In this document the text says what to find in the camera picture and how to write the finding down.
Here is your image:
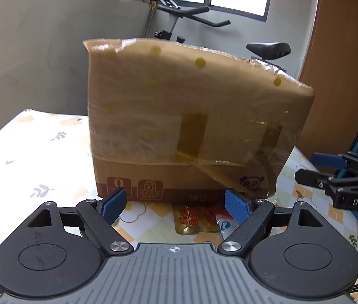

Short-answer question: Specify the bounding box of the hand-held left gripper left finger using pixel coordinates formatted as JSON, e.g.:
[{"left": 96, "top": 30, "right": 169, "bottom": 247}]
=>
[{"left": 27, "top": 187, "right": 134, "bottom": 256}]

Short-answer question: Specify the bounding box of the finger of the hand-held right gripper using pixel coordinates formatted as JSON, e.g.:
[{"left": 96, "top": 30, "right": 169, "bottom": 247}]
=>
[
  {"left": 312, "top": 153, "right": 358, "bottom": 177},
  {"left": 295, "top": 169, "right": 336, "bottom": 189}
]

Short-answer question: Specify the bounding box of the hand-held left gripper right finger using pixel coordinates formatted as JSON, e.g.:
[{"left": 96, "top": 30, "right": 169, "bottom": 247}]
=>
[{"left": 218, "top": 189, "right": 327, "bottom": 257}]

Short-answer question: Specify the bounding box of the gold red sachet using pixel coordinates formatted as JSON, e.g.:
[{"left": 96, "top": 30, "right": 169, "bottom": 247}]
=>
[{"left": 172, "top": 203, "right": 228, "bottom": 235}]

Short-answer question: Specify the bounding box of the taped cardboard box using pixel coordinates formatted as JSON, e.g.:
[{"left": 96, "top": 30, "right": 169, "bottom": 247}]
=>
[{"left": 82, "top": 37, "right": 315, "bottom": 203}]

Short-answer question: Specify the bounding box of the small white packet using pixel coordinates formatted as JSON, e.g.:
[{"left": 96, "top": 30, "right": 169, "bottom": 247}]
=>
[{"left": 215, "top": 214, "right": 240, "bottom": 240}]

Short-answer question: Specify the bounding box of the wooden cabinet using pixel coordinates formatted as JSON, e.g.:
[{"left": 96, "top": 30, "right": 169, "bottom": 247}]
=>
[{"left": 298, "top": 0, "right": 358, "bottom": 159}]

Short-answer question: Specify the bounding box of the black exercise bike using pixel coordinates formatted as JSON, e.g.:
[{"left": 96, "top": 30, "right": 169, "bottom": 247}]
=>
[{"left": 146, "top": 0, "right": 292, "bottom": 70}]

